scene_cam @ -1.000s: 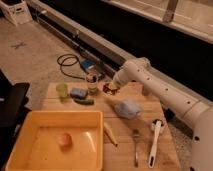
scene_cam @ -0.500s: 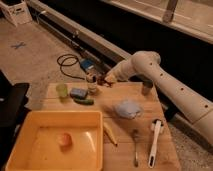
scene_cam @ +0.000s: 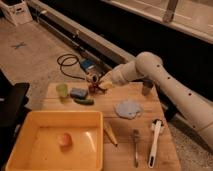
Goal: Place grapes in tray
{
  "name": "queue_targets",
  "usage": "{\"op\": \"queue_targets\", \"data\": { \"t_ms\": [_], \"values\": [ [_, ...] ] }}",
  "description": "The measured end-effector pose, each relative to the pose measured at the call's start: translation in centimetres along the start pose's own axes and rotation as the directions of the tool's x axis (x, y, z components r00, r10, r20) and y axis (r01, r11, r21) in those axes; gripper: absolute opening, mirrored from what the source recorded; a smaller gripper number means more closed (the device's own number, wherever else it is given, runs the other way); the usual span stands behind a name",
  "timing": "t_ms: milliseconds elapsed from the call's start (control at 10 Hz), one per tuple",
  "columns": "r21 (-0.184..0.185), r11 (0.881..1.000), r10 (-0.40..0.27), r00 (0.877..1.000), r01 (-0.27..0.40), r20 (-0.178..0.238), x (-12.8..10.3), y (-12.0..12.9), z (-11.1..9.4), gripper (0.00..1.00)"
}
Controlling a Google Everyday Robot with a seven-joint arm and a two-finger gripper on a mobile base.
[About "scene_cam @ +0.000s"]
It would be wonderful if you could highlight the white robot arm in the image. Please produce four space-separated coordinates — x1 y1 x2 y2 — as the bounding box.
100 52 213 150

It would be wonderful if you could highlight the yellow plastic tray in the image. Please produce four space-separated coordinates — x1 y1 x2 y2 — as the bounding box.
6 111 103 171

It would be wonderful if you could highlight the blue power tool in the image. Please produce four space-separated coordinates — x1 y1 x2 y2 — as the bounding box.
80 59 108 78

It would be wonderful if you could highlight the blue sponge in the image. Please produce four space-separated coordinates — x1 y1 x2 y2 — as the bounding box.
70 88 88 99

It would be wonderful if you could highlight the green cucumber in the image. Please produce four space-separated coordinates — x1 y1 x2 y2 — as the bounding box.
73 98 94 105

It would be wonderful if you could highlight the light blue crumpled cloth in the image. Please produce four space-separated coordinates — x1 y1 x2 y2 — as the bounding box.
114 100 143 120

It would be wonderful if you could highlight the green plastic cup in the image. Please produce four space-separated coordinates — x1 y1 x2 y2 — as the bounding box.
56 83 68 98

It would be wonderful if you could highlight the silver metal fork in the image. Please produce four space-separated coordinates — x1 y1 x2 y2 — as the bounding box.
133 129 140 168

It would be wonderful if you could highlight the wooden table board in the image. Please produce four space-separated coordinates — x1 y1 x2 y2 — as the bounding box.
43 82 181 171

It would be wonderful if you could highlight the pink peach fruit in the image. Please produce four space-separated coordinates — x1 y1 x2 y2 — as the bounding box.
58 133 72 147

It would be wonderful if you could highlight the black chair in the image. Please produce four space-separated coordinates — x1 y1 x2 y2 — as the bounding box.
0 69 30 168

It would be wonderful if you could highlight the white cardboard box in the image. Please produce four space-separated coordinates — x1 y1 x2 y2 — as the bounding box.
0 0 32 26

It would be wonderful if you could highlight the black coiled cable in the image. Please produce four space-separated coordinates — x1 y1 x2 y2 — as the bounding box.
56 53 87 81

